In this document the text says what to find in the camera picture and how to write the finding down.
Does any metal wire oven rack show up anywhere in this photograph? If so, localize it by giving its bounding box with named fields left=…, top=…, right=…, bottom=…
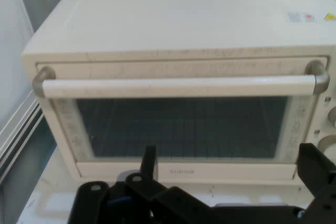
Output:
left=90, top=98, right=281, bottom=157

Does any aluminium frame rail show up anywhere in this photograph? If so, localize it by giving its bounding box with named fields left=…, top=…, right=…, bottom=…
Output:
left=0, top=89, right=43, bottom=184

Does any cream oven control knob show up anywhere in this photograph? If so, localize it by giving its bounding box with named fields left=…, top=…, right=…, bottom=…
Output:
left=317, top=134, right=336, bottom=157
left=326, top=105, right=336, bottom=128

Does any white printed label sticker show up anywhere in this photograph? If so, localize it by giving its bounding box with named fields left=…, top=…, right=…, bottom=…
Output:
left=288, top=11, right=315, bottom=23

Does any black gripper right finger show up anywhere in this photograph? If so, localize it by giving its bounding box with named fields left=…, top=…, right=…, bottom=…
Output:
left=296, top=142, right=336, bottom=224

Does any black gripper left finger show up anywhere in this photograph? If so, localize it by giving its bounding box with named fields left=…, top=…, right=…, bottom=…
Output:
left=68, top=144, right=218, bottom=224

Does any cream white toaster oven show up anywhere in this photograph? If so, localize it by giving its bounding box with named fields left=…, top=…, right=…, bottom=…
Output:
left=21, top=0, right=336, bottom=185

